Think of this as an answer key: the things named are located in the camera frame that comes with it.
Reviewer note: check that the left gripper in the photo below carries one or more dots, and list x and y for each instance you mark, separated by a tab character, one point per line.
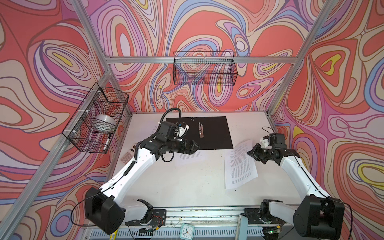
190	151

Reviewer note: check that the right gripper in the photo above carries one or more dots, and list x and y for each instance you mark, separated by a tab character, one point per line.
254	153

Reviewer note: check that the red folder with black interior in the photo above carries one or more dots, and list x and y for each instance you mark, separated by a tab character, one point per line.
210	133

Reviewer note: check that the printed paper sheet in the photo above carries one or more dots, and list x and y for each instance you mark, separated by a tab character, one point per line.
183	159
240	168

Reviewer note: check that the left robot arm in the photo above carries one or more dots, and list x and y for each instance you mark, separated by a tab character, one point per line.
104	206

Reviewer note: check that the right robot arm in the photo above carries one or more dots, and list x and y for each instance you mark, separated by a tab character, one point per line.
319	215

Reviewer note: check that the white calculator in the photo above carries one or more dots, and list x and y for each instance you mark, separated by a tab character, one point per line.
128	155

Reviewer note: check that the small teal clock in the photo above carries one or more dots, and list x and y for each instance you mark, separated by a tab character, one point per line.
187	232

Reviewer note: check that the black marker pen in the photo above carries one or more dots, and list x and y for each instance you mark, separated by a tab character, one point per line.
106	144

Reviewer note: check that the silver tape roll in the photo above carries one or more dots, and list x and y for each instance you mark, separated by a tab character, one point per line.
104	123

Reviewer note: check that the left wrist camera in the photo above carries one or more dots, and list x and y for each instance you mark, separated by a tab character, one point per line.
171	131

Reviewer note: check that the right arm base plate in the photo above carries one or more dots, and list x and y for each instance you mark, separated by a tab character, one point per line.
262	214

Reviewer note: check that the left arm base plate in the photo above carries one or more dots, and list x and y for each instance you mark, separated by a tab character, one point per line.
142	213

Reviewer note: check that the black wire basket back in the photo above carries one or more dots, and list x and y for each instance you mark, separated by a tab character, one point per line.
204	68

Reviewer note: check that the black wire basket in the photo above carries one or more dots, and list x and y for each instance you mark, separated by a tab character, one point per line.
80	131
204	68

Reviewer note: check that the black wire basket left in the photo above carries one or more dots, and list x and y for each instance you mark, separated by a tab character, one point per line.
80	131

